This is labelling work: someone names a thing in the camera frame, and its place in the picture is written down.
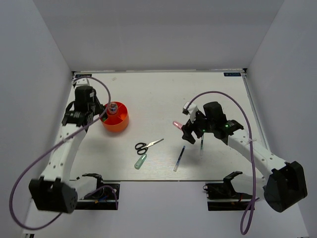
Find pink translucent correction tape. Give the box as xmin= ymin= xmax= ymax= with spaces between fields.
xmin=172 ymin=121 xmax=183 ymax=130

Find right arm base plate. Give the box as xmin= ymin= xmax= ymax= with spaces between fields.
xmin=203 ymin=182 xmax=252 ymax=211

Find left blue table label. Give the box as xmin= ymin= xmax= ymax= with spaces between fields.
xmin=75 ymin=74 xmax=92 ymax=78

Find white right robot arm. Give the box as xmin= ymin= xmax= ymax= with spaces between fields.
xmin=181 ymin=102 xmax=308 ymax=213

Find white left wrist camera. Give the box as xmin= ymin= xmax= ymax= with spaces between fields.
xmin=72 ymin=77 xmax=90 ymax=88

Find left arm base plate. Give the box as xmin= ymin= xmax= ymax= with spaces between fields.
xmin=75 ymin=182 xmax=120 ymax=211

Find yellow cap black highlighter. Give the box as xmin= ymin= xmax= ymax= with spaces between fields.
xmin=108 ymin=102 xmax=118 ymax=115

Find black handled scissors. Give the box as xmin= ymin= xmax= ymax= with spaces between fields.
xmin=135 ymin=138 xmax=164 ymax=155

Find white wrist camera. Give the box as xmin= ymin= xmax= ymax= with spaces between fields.
xmin=182 ymin=102 xmax=198 ymax=120
xmin=72 ymin=77 xmax=90 ymax=88

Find green translucent correction tape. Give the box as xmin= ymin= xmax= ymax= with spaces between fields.
xmin=134 ymin=154 xmax=147 ymax=170

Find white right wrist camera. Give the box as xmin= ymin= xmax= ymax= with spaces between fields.
xmin=182 ymin=102 xmax=198 ymax=120

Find right blue table label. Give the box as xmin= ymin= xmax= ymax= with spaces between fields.
xmin=223 ymin=72 xmax=241 ymax=77

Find green clear pen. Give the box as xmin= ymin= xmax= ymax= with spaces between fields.
xmin=200 ymin=135 xmax=204 ymax=157

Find blue table label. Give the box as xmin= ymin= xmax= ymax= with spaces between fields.
xmin=75 ymin=74 xmax=92 ymax=78
xmin=223 ymin=72 xmax=241 ymax=77

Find blue clear pen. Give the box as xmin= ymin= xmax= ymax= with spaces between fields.
xmin=173 ymin=146 xmax=186 ymax=172

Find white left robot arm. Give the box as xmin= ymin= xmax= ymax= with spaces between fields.
xmin=29 ymin=85 xmax=105 ymax=214

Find orange round organizer container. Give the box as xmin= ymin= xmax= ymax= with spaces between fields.
xmin=102 ymin=101 xmax=129 ymax=133

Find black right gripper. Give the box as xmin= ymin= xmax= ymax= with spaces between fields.
xmin=181 ymin=110 xmax=215 ymax=144

